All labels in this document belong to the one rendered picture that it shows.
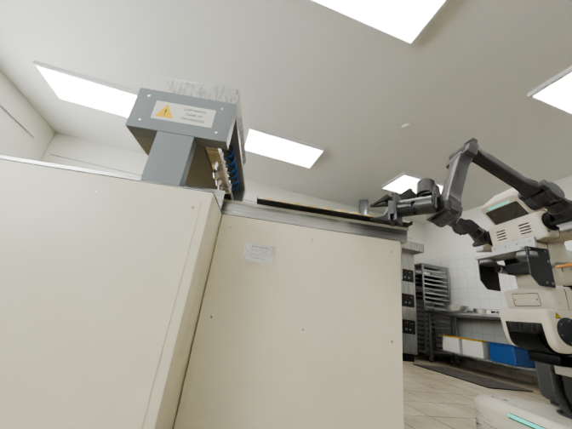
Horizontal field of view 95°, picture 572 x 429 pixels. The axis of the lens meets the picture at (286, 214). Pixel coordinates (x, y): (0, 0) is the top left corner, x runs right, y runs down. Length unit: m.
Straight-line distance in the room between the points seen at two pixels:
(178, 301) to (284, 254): 0.39
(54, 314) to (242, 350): 0.51
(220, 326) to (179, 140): 0.62
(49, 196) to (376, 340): 1.09
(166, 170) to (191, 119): 0.20
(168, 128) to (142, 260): 0.43
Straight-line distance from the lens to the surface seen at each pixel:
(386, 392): 1.05
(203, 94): 1.18
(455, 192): 1.05
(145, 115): 1.03
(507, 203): 1.65
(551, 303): 1.55
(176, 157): 0.91
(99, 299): 0.85
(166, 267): 0.80
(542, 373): 1.95
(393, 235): 1.11
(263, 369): 0.96
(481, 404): 1.75
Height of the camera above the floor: 0.53
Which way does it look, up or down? 20 degrees up
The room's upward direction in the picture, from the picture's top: 8 degrees clockwise
